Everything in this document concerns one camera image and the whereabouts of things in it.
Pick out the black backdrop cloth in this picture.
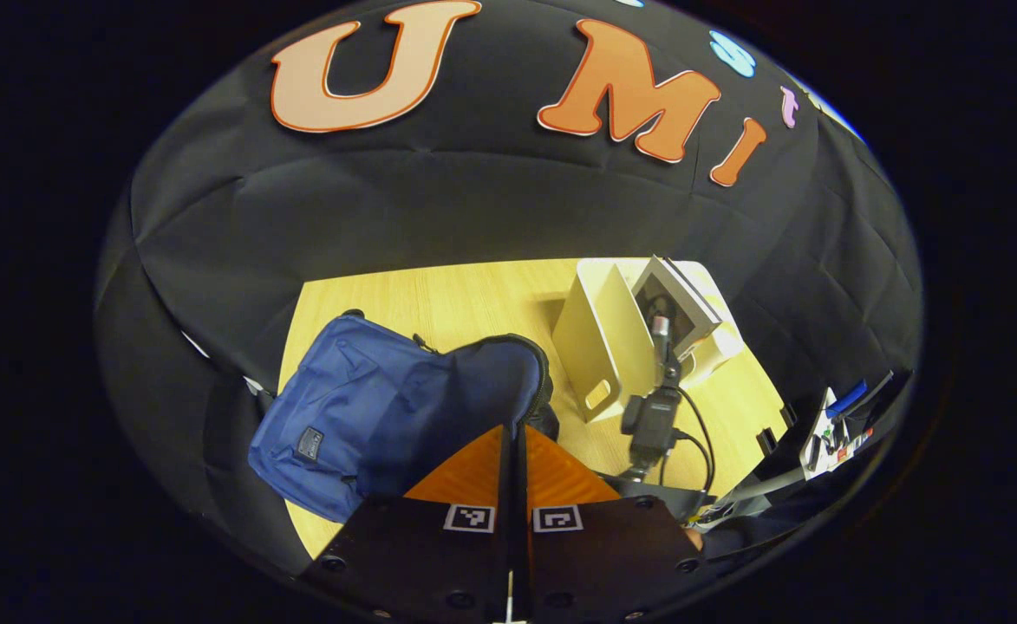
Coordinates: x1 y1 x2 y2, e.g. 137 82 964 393
96 0 923 573

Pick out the black cable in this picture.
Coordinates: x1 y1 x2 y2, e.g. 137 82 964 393
660 386 719 499

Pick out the blue schoolbag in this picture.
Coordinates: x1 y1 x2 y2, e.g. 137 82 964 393
248 309 558 524

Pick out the white bookshelf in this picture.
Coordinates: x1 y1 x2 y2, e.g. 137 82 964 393
551 257 745 424

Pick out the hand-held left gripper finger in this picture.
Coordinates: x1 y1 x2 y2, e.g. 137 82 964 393
518 425 705 623
300 425 518 623

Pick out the grey tube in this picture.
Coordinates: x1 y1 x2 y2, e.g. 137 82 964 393
716 472 808 514

